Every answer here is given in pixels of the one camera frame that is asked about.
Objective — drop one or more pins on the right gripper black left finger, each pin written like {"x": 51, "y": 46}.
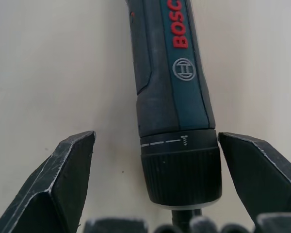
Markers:
{"x": 46, "y": 184}

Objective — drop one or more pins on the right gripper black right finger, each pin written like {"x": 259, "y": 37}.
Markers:
{"x": 262, "y": 174}

